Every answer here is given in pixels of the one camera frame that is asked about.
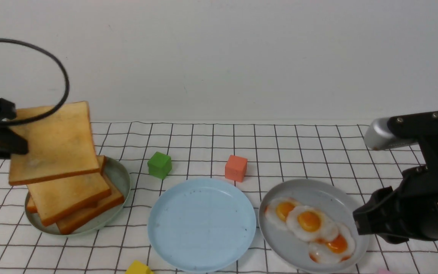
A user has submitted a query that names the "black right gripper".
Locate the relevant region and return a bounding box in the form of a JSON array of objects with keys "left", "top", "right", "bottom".
[{"left": 353, "top": 168, "right": 438, "bottom": 244}]

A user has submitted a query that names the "fried egg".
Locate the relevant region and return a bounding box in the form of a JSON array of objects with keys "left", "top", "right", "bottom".
[
  {"left": 264, "top": 197, "right": 302, "bottom": 231},
  {"left": 286, "top": 205, "right": 339, "bottom": 243},
  {"left": 308, "top": 222, "right": 356, "bottom": 264}
]

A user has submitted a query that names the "grey plate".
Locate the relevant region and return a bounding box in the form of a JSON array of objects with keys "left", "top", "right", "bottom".
[{"left": 258, "top": 179, "right": 370, "bottom": 274}]

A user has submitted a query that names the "pale green plate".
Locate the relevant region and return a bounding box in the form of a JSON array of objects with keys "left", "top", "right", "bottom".
[{"left": 25, "top": 158, "right": 132, "bottom": 237}]

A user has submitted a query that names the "white checkered tablecloth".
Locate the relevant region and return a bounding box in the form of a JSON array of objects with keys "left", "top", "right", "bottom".
[{"left": 0, "top": 121, "right": 424, "bottom": 274}]

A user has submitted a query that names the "orange cube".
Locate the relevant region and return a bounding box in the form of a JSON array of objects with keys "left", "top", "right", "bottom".
[{"left": 224, "top": 155, "right": 248, "bottom": 182}]

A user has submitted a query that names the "green cube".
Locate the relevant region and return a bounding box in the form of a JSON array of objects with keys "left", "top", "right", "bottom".
[{"left": 147, "top": 151, "right": 172, "bottom": 180}]

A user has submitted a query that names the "light blue plate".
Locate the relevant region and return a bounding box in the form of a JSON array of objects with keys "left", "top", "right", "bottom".
[{"left": 147, "top": 178, "right": 257, "bottom": 273}]

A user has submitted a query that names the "yellow cube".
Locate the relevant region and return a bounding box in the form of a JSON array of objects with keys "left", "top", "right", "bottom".
[{"left": 125, "top": 260, "right": 154, "bottom": 274}]

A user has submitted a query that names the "black cable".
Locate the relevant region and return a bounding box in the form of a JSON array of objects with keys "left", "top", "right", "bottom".
[{"left": 0, "top": 38, "right": 70, "bottom": 127}]

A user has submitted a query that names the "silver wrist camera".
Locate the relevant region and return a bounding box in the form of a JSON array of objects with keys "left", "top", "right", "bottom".
[{"left": 363, "top": 117, "right": 417, "bottom": 151}]

